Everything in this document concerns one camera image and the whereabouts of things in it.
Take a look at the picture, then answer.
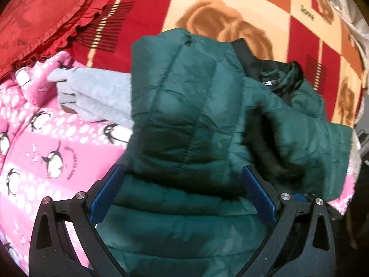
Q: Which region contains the dark green puffer jacket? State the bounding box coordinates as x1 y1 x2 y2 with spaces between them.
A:
97 29 352 276

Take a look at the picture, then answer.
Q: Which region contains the pink penguin quilt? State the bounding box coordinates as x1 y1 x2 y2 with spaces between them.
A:
1 51 132 271

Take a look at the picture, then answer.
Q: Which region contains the grey sweatshirt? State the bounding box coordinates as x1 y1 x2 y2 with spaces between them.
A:
48 67 133 129

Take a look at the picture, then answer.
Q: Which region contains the red orange rose blanket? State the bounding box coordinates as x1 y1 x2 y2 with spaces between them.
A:
69 0 366 126

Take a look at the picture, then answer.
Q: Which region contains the red heart-shaped pillow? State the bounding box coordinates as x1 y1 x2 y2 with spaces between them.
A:
1 0 109 78

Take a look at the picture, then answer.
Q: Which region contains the beige floral bed sheet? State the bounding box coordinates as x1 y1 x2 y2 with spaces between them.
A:
333 0 368 71

